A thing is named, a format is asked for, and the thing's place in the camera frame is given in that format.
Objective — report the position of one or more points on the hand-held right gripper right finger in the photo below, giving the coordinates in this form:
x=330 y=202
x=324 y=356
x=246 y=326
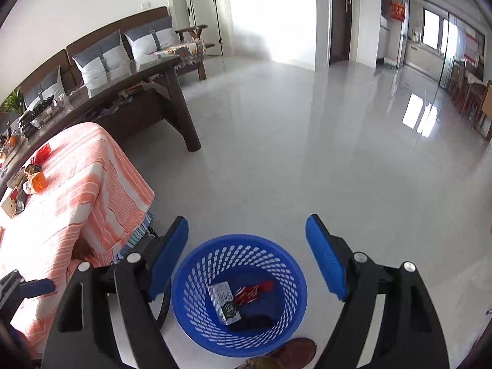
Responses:
x=326 y=265

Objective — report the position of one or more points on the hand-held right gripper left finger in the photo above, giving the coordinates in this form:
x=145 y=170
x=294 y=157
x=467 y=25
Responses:
x=169 y=261

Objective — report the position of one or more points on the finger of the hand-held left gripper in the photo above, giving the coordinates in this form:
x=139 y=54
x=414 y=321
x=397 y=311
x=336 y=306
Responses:
x=9 y=282
x=36 y=288

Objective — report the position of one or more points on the blue plastic basket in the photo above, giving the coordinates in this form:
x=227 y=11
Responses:
x=188 y=307

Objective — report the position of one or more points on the white green milk carton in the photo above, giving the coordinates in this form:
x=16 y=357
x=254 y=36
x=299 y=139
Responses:
x=225 y=303

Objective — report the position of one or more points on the red plastic bag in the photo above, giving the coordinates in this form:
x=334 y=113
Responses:
x=41 y=154

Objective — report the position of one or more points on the blue striped cloth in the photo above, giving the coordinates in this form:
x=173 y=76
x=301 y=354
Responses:
x=138 y=234

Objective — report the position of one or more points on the brown shoe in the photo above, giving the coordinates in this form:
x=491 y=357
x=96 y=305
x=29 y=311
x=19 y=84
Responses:
x=292 y=353

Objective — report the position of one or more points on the orange striped tablecloth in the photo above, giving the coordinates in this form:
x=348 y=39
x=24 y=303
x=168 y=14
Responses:
x=77 y=200

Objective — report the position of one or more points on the fruit bowl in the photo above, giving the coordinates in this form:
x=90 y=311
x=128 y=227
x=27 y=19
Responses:
x=11 y=141

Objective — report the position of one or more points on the dark wooden coffee table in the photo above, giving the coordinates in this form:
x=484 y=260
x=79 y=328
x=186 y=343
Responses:
x=169 y=96

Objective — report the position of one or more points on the glass tray with dark fruit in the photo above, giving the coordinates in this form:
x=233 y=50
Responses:
x=46 y=113

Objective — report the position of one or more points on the potted green plant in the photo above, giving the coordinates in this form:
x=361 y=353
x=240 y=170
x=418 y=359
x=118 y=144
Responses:
x=15 y=102

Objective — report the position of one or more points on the grey white pillow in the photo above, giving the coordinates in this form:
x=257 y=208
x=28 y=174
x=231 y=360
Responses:
x=102 y=63
x=46 y=88
x=150 y=44

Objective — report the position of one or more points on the patterned sofa blanket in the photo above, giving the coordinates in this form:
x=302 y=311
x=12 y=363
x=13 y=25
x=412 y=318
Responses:
x=184 y=52

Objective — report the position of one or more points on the wooden dining set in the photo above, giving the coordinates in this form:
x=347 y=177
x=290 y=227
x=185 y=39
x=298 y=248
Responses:
x=472 y=96

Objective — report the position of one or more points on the dark wooden sofa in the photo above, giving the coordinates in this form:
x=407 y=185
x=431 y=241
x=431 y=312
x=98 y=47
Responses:
x=96 y=30

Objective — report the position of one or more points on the dark wooden door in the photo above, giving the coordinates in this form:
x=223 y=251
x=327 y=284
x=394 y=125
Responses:
x=340 y=15

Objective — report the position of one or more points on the glass kitchen sliding door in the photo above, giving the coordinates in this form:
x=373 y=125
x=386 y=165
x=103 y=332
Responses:
x=442 y=38

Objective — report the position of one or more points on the white door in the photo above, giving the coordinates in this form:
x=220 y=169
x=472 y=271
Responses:
x=201 y=7

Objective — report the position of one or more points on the red wall poster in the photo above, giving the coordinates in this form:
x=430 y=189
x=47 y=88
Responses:
x=398 y=10

